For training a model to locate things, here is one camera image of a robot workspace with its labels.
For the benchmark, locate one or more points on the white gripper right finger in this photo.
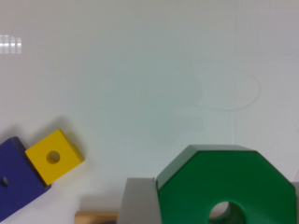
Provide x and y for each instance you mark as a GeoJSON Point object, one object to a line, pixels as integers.
{"type": "Point", "coordinates": [296, 186]}

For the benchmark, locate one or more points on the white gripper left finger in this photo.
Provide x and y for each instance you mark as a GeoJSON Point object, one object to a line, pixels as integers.
{"type": "Point", "coordinates": [139, 203]}

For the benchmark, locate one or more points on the green octagonal block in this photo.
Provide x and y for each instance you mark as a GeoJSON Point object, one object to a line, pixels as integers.
{"type": "Point", "coordinates": [224, 184]}

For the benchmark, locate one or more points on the small yellow square block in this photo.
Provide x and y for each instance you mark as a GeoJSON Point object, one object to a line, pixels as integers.
{"type": "Point", "coordinates": [54, 156]}

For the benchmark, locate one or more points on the wooden peg base board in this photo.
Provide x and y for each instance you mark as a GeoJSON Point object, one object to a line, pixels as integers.
{"type": "Point", "coordinates": [95, 217]}

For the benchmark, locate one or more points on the dark purple stepped block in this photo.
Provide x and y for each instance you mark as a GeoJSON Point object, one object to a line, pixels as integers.
{"type": "Point", "coordinates": [20, 182]}

